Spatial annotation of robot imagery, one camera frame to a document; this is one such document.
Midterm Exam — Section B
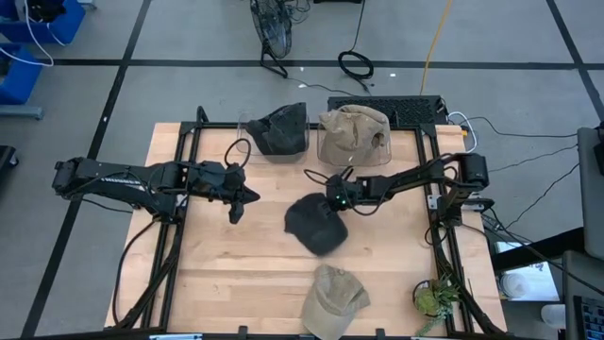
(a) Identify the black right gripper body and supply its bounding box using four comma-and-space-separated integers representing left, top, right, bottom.
324, 173, 366, 213

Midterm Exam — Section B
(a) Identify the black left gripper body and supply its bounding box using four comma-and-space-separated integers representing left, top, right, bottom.
188, 160, 249, 209

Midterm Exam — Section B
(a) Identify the clear plastic bin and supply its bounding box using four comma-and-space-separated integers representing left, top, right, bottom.
236, 110, 311, 165
316, 114, 394, 168

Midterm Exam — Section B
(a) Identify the black perforated computer case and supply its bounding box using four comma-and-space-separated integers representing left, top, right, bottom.
326, 94, 448, 128

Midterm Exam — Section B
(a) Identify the potted green plant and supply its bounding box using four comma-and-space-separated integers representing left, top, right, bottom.
411, 275, 462, 338

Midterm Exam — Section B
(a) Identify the black floor fan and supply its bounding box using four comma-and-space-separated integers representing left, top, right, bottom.
248, 0, 294, 79

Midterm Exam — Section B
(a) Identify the black bar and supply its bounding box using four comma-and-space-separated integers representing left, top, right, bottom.
490, 226, 586, 274

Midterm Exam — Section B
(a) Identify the grey metal base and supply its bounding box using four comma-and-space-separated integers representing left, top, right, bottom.
0, 104, 45, 120

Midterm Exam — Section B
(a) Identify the black wheeled object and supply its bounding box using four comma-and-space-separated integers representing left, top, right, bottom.
0, 144, 20, 174

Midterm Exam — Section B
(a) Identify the blue plastic cart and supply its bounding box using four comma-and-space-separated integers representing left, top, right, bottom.
0, 0, 87, 46
0, 44, 44, 106

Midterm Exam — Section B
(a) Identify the grey desk panel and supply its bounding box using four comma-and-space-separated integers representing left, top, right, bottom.
577, 126, 604, 262
561, 249, 604, 340

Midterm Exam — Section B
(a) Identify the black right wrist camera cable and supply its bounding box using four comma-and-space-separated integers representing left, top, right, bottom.
303, 167, 331, 186

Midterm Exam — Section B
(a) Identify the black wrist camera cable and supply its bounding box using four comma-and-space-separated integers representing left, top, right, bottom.
223, 137, 253, 171
303, 167, 331, 186

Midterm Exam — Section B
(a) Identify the black left wrist camera cable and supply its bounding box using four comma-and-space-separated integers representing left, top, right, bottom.
223, 137, 253, 171

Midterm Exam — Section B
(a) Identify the black aluminium table frame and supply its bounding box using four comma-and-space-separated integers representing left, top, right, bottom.
18, 104, 511, 340

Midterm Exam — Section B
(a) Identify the black coiled cable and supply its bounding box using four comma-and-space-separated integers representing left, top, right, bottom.
337, 0, 376, 94

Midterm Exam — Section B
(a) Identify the white cable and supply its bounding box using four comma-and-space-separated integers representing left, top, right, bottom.
446, 110, 479, 156

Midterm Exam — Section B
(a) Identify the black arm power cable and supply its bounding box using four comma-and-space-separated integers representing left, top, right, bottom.
111, 219, 159, 327

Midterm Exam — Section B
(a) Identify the black floor cable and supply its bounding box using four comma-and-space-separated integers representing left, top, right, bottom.
485, 144, 579, 179
504, 162, 581, 230
460, 115, 579, 140

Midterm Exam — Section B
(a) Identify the yellow floor cable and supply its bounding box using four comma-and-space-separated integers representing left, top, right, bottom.
418, 0, 455, 96

